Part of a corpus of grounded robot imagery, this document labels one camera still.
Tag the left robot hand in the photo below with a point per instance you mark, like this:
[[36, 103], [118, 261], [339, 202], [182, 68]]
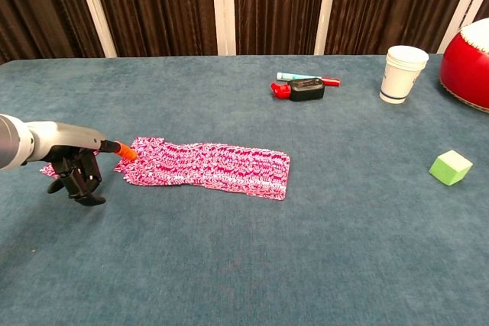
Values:
[[65, 139]]

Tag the pink patterned cloth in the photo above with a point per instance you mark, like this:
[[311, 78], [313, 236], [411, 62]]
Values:
[[229, 169]]

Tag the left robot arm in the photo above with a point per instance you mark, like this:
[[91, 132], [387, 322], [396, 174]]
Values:
[[11, 142]]

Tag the orange rubber fingertip cover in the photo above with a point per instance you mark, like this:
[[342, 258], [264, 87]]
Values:
[[128, 152]]

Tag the dark brown curtain panel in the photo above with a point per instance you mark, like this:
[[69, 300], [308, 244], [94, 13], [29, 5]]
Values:
[[279, 5], [393, 1], [153, 5], [42, 9]]

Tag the blue felt table mat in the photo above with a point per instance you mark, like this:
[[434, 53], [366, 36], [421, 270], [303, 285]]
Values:
[[244, 257]]

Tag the teal marker with red cap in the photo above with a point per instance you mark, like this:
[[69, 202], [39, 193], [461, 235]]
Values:
[[302, 76]]

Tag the black case with red cap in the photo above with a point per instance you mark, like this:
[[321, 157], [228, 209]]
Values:
[[305, 91]]

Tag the white paper cup stack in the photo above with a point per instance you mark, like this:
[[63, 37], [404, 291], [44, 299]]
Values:
[[401, 78]]

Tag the green foam cube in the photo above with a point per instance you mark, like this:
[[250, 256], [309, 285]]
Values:
[[449, 169]]

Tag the red white ball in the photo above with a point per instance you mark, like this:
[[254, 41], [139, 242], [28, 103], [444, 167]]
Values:
[[466, 70]]

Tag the white screen frame post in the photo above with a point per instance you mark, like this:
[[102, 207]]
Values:
[[462, 5], [223, 5], [326, 5], [95, 9]]

